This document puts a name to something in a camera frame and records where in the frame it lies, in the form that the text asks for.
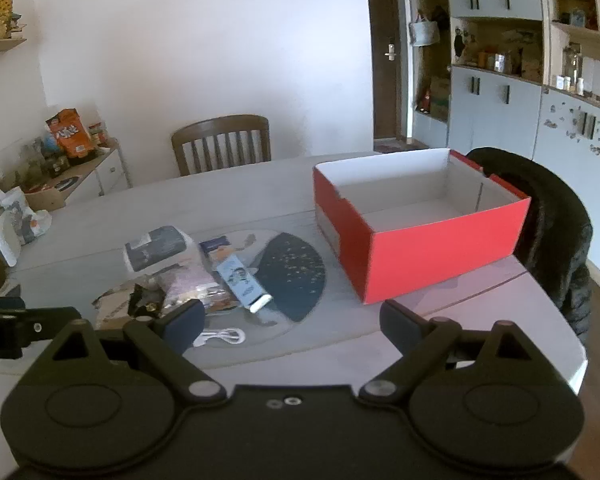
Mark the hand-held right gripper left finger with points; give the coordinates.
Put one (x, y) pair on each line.
(185, 325)

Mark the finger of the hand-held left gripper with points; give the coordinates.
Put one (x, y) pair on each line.
(50, 327)

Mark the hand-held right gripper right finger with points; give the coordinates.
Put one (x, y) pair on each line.
(399, 322)

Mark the pink clear snack bag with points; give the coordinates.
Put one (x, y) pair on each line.
(185, 280)

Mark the black snack packet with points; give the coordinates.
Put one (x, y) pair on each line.
(145, 300)

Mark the red cardboard box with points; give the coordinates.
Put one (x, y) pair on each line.
(430, 260)

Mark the light blue white packet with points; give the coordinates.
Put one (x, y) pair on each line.
(242, 282)

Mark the white tissue pack grey label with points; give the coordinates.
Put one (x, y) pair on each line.
(155, 246)

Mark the blue white orange snack packet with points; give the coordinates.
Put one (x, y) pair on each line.
(215, 246)

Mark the white marble desktop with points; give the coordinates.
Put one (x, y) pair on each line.
(255, 195)

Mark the white jug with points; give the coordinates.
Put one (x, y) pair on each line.
(0, 240)

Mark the white plastic bag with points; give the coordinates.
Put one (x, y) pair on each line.
(30, 215)

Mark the round glass turntable blue pattern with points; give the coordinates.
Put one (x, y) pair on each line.
(290, 270)

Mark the low white side cabinet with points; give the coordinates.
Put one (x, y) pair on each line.
(110, 170)

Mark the dark fluffy coat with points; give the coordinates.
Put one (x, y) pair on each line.
(555, 240)

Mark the orange snack bag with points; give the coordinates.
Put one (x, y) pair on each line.
(72, 135)

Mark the red lid jar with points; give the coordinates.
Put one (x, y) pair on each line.
(99, 135)

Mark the brown wooden chair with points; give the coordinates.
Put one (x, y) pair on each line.
(220, 125)

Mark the brown door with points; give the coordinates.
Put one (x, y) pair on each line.
(382, 100)

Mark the grey hanging bag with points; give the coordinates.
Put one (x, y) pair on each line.
(424, 32)

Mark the tall glass jar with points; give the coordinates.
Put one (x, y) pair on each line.
(572, 67)

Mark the wooden wall shelf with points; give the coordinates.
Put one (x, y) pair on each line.
(2, 45)

